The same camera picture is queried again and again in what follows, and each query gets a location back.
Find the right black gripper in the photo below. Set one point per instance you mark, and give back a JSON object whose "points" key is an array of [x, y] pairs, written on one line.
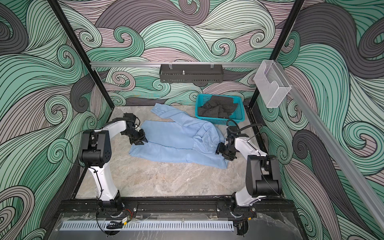
{"points": [[220, 149]]}

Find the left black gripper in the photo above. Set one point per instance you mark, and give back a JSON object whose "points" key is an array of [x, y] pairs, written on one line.
{"points": [[142, 137]]}

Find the light blue long sleeve shirt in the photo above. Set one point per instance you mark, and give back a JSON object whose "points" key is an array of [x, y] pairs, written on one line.
{"points": [[180, 138]]}

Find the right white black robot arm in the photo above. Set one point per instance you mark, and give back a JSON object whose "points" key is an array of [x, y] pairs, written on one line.
{"points": [[263, 178]]}

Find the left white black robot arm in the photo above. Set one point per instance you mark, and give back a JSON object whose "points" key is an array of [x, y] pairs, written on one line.
{"points": [[96, 152]]}

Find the teal plastic basket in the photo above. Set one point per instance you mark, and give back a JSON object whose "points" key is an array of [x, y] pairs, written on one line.
{"points": [[238, 116]]}

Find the dark grey shirt in basket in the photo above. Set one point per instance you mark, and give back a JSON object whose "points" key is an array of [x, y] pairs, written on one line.
{"points": [[218, 107]]}

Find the black perforated wall tray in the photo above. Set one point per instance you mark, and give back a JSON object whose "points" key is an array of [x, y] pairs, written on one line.
{"points": [[191, 73]]}

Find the black front mounting rail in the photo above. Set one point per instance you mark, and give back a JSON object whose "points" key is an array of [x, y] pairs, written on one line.
{"points": [[211, 206]]}

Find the clear plastic wall bin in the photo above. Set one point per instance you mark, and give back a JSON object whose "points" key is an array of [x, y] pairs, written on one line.
{"points": [[272, 83]]}

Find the back aluminium rail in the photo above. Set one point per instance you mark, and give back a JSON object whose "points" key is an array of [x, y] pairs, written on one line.
{"points": [[138, 64]]}

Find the aluminium rail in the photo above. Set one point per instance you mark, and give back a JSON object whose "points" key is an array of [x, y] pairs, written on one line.
{"points": [[138, 64], [365, 191]]}

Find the right aluminium rail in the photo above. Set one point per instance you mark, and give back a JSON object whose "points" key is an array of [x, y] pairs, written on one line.
{"points": [[365, 191]]}

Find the white slotted cable duct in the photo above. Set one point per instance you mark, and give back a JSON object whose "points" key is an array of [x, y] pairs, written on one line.
{"points": [[149, 226]]}

